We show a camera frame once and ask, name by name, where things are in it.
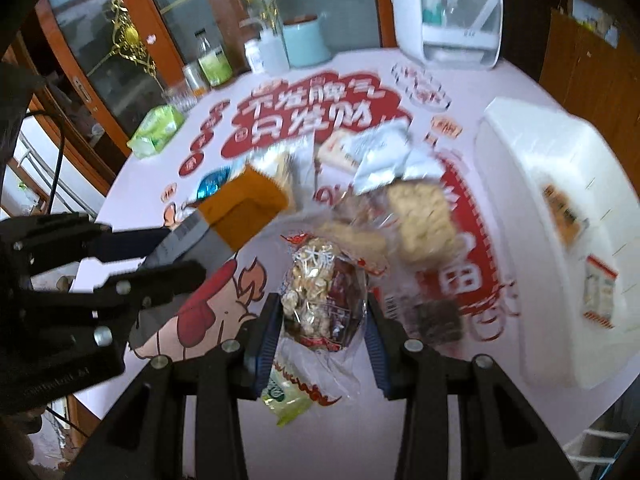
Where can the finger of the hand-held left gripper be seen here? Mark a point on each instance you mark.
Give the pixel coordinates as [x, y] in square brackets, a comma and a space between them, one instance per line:
[130, 245]
[170, 280]

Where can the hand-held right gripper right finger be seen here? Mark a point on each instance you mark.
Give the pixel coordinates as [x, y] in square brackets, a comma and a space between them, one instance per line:
[377, 347]

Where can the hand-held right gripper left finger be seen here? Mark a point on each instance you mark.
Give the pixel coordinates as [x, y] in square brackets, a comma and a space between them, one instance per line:
[267, 342]

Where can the peanut and date snack bag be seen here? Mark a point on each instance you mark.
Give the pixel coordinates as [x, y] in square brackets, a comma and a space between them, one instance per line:
[320, 290]

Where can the orange and grey snack box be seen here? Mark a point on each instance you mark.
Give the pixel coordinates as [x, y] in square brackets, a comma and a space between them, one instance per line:
[240, 205]

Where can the large rice cracker packet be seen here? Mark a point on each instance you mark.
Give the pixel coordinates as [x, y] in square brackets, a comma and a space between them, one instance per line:
[425, 220]

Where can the white plastic storage bin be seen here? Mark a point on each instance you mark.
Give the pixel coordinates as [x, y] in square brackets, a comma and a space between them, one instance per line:
[530, 240]

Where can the white grey snack bag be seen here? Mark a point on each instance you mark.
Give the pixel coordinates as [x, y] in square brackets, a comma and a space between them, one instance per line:
[385, 160]

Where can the green and white snack packet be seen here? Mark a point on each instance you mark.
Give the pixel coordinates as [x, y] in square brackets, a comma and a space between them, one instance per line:
[295, 395]

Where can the dark brown snack packet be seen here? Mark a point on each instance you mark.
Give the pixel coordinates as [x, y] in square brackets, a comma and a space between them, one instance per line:
[435, 317]

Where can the blue foil snack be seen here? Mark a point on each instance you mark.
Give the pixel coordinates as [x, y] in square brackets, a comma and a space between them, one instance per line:
[212, 182]

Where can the small rice cracker packet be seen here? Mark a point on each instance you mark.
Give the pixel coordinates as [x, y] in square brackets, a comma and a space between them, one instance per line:
[355, 242]

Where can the green tissue pack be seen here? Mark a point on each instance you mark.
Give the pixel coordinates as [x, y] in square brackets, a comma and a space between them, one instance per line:
[155, 132]

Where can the clear glass cup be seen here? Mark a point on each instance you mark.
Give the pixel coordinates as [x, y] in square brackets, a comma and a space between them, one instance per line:
[180, 100]

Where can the clear cracker packet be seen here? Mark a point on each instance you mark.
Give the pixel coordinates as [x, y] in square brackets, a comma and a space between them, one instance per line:
[292, 170]

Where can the small glass jar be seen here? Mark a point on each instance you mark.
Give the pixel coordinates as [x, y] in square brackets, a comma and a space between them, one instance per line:
[195, 80]

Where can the glass door wooden cabinet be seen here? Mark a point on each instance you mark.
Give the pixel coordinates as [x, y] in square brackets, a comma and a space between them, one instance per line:
[100, 60]

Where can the green label bottle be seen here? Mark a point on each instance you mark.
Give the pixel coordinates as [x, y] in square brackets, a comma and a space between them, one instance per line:
[215, 62]

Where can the gold ornament tree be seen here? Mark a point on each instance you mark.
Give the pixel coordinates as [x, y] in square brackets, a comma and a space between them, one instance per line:
[130, 35]

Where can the orange brown snack packet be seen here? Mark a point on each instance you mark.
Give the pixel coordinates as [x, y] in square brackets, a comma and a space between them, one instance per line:
[565, 212]

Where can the white pump bottle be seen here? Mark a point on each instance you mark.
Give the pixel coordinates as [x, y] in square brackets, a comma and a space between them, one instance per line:
[272, 50]

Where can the teal canister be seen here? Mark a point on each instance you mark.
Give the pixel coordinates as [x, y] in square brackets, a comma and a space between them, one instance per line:
[305, 42]

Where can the wooden cupboard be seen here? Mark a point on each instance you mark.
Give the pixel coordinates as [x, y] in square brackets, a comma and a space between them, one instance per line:
[575, 70]

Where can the white clear-front organizer box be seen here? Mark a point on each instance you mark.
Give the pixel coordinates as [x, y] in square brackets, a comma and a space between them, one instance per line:
[440, 10]

